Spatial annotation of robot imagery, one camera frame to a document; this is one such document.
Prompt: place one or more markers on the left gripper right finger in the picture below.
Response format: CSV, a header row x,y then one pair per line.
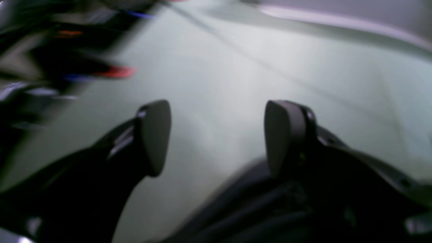
x,y
355,197

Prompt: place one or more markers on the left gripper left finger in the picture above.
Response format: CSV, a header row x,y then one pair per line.
x,y
80,197

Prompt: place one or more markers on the left red black clamp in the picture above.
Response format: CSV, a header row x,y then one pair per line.
x,y
114,72

